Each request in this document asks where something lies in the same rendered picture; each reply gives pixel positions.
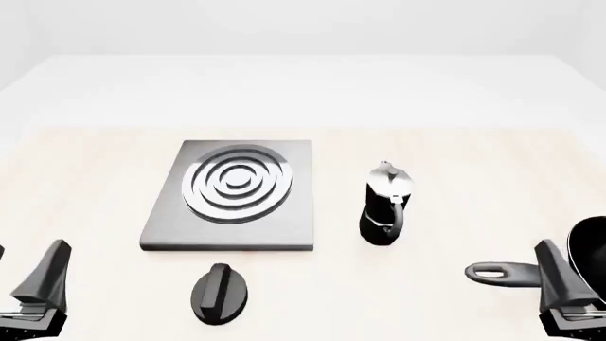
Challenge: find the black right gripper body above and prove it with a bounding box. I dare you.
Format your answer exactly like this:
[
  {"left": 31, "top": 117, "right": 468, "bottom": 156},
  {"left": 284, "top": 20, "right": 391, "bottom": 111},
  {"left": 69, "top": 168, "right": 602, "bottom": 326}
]
[{"left": 539, "top": 300, "right": 606, "bottom": 341}]

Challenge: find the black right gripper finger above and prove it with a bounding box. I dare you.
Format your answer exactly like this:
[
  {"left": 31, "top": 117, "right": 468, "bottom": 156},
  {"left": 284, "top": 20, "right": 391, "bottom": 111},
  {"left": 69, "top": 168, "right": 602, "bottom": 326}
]
[{"left": 534, "top": 239, "right": 600, "bottom": 315}]

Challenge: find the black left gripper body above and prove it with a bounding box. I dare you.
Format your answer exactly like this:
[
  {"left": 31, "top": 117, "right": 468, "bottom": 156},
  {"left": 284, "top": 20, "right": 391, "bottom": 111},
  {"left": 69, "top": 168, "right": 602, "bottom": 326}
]
[{"left": 0, "top": 300, "right": 69, "bottom": 341}]

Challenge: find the black frying pan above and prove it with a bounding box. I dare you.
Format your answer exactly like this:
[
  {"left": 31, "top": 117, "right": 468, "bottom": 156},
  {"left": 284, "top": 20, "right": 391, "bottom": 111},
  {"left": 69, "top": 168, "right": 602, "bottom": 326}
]
[{"left": 464, "top": 215, "right": 606, "bottom": 307}]

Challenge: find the round black stove knob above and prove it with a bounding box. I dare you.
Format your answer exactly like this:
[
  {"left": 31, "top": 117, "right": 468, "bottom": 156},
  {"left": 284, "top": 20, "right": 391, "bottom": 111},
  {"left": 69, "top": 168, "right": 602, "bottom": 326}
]
[{"left": 190, "top": 262, "right": 249, "bottom": 327}]

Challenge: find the flat grey stove plate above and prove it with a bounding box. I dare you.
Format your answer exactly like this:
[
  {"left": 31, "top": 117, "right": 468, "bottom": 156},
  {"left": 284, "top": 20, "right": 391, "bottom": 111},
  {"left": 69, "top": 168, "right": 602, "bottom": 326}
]
[{"left": 139, "top": 139, "right": 316, "bottom": 253}]

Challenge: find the black and silver moka pot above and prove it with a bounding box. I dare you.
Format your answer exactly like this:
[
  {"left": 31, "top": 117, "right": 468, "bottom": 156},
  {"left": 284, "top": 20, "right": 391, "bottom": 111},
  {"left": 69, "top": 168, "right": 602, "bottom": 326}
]
[{"left": 358, "top": 159, "right": 417, "bottom": 247}]

